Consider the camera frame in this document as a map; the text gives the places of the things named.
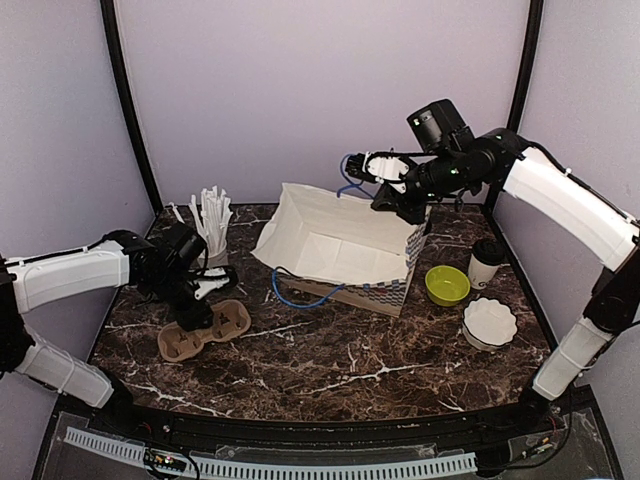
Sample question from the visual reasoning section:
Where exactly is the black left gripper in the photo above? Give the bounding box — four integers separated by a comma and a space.
144, 268, 213, 332

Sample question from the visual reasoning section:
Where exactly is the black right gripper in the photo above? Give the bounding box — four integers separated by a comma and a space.
371, 149, 474, 225

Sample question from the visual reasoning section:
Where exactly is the brown cardboard cup carrier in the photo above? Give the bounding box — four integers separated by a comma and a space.
157, 300, 252, 363

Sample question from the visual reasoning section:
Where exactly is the checkered blue paper bag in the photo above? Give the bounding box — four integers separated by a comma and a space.
252, 183, 429, 317

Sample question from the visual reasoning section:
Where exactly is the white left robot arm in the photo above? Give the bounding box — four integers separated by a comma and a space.
1, 224, 231, 436

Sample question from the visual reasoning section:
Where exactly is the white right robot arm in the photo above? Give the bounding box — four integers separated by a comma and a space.
360, 128, 639, 434

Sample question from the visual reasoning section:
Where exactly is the white cup holding straws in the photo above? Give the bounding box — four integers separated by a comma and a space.
197, 249, 228, 269

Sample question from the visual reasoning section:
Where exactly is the lime green bowl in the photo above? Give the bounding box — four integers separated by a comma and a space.
425, 265, 471, 307

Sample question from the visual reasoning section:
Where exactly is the bundle of white straws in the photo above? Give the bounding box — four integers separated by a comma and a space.
188, 185, 233, 255

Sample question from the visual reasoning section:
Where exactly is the white wrapped straw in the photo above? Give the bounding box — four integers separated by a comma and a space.
169, 202, 187, 224

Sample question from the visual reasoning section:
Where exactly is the white scalloped ceramic bowl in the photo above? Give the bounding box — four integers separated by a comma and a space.
462, 298, 518, 353

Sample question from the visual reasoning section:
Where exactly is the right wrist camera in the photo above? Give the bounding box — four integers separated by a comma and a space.
344, 98, 476, 189

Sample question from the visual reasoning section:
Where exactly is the black right frame post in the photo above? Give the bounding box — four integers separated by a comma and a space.
482, 0, 545, 211

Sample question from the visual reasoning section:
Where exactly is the black frame post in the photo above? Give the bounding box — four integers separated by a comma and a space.
99, 0, 164, 214
482, 0, 545, 211

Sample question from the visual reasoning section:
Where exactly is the black front table rail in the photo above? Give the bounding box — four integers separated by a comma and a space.
54, 394, 591, 451

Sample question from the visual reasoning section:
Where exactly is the grey slotted cable duct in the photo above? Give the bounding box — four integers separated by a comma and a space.
63, 427, 478, 479

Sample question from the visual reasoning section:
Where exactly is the black left frame post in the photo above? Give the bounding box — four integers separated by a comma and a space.
99, 0, 164, 214

